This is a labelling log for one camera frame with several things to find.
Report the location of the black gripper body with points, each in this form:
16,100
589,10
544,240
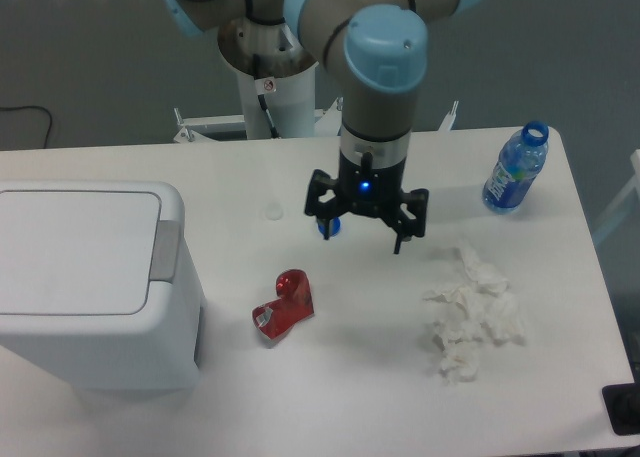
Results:
370,175

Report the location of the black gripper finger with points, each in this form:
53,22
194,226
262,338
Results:
410,216
321,198

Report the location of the white plastic trash can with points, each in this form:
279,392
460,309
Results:
98,286

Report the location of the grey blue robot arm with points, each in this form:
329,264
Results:
376,50

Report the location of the crushed red can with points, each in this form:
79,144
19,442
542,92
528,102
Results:
292,305

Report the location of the blue bottle cap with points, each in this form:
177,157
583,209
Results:
331,229

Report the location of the blue plastic water bottle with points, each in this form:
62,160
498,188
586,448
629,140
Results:
520,161

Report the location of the crumpled white tissue pile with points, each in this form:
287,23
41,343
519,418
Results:
476,309

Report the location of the white furniture at right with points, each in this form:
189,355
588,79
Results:
620,207

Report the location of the black device at edge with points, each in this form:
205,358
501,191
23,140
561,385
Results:
622,405

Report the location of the white metal base frame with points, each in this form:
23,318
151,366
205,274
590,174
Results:
197,129

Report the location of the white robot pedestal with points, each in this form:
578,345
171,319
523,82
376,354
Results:
280,107

